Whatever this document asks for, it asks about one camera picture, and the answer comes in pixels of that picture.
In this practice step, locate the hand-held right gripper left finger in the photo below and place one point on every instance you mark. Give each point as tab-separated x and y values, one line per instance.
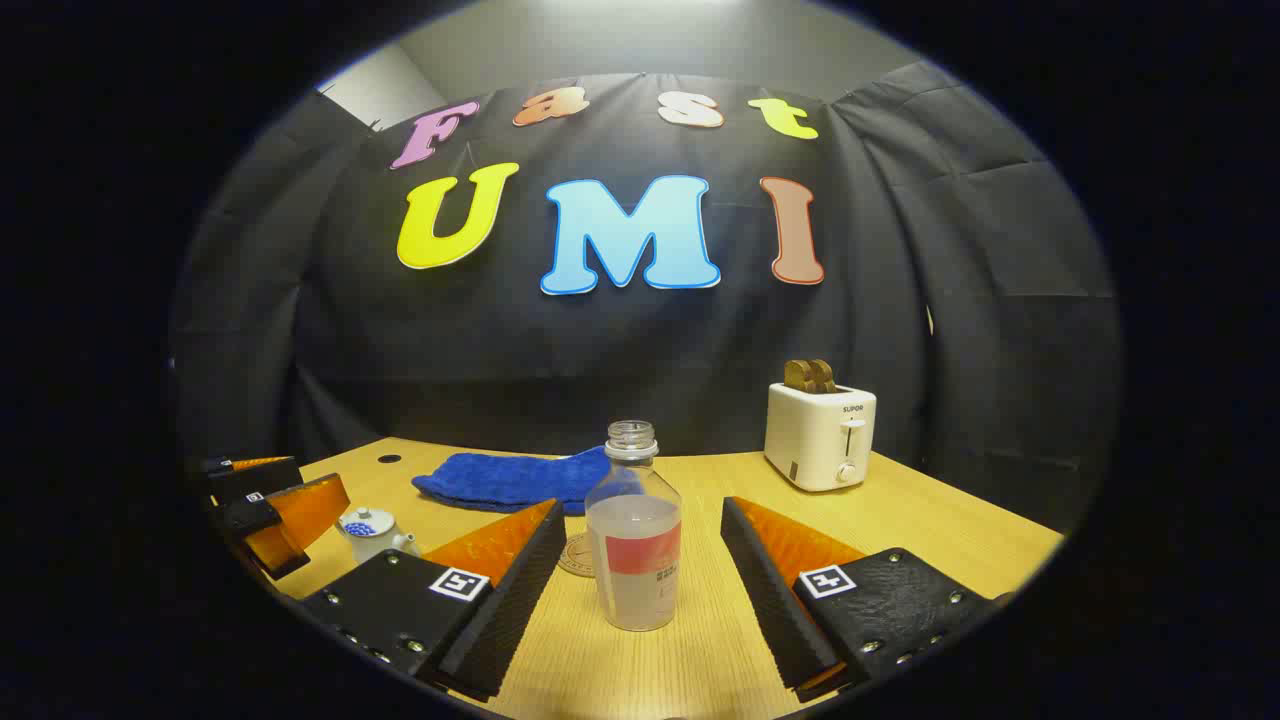
520	590

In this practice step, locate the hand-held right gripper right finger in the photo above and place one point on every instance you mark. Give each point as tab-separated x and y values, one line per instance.
765	600

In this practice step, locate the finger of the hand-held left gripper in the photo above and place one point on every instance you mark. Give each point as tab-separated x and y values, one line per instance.
250	478
290	520

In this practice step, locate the round wooden coaster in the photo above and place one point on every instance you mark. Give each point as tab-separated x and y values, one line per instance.
575	558

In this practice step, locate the white blue teacup lid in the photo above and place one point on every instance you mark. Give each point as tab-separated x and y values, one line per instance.
365	523

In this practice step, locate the white ceramic teacup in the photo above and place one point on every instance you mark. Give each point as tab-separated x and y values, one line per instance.
378	548

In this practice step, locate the clear water bottle red label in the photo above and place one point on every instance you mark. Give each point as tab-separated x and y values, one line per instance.
633	590

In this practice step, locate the blue towel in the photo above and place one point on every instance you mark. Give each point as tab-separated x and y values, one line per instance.
500	480

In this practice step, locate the white toaster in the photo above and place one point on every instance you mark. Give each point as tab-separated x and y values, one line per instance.
815	440

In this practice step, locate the brown toast slice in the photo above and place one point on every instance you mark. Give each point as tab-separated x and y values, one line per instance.
797	375
824	377

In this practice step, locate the black backdrop cloth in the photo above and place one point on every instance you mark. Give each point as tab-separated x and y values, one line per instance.
700	350

